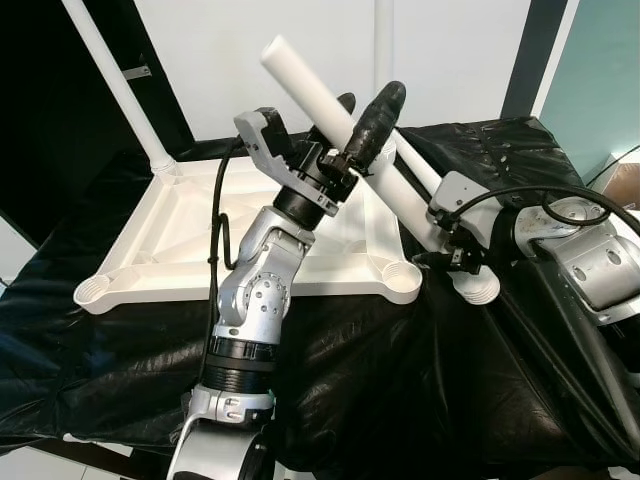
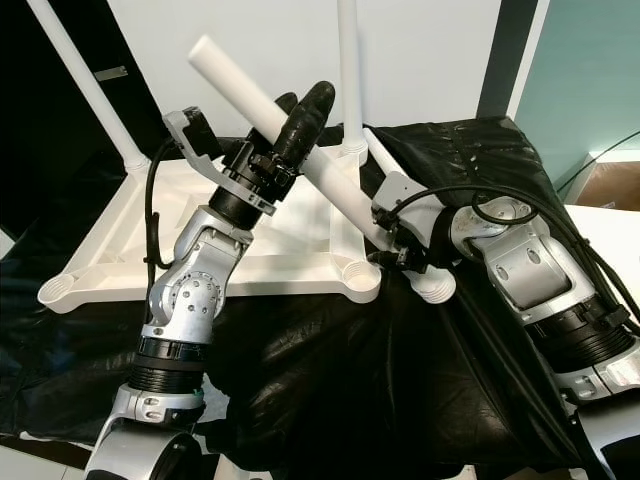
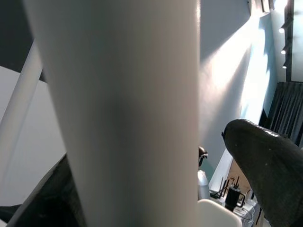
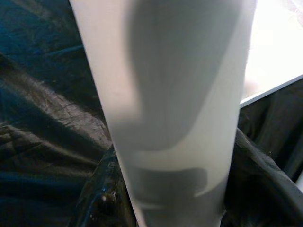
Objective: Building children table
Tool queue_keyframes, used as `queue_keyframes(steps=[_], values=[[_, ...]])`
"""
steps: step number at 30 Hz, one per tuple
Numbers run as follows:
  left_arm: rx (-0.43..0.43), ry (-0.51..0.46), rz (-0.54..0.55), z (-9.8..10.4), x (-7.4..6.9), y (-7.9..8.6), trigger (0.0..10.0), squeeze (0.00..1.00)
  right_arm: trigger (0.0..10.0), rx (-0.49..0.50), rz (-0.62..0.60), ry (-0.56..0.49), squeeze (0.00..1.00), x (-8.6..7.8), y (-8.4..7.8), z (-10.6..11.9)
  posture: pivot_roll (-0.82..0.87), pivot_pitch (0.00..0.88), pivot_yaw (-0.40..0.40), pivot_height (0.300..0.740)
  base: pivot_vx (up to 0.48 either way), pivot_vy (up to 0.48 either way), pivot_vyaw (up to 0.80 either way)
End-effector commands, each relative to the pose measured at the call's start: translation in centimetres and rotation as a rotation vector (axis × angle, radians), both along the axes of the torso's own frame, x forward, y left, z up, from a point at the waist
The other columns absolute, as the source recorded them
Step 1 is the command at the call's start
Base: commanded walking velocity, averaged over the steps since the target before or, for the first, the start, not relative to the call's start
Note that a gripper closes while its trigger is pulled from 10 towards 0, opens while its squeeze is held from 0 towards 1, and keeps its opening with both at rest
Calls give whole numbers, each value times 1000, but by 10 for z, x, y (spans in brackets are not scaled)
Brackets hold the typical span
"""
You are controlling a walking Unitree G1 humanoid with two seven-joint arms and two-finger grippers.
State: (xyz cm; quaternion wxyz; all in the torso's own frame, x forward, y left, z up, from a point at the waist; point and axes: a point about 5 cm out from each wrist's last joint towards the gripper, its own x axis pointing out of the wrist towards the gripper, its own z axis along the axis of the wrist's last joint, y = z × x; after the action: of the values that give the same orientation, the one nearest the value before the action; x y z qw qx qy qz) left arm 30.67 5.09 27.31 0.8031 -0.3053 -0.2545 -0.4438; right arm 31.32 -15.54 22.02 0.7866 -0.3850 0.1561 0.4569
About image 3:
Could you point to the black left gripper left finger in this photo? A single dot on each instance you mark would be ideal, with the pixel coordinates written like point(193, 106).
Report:
point(56, 201)

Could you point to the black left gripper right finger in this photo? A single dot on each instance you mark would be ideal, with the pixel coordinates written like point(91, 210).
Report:
point(267, 165)

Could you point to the white plastic table leg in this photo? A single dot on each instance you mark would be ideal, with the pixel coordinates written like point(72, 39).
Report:
point(123, 106)
point(21, 94)

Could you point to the black radio charger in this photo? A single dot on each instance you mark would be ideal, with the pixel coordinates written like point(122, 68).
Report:
point(233, 195)

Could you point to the white leaning panel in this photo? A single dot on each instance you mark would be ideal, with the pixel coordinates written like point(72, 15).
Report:
point(220, 170)

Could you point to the dark grey curtain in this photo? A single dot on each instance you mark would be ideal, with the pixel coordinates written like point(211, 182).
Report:
point(284, 106)

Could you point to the person in grey top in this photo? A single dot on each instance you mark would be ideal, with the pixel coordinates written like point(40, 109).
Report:
point(202, 184)

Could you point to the white side table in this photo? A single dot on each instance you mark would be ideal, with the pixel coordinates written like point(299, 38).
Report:
point(213, 212)

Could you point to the black ceiling light rail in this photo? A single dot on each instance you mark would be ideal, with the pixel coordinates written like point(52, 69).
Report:
point(288, 35)

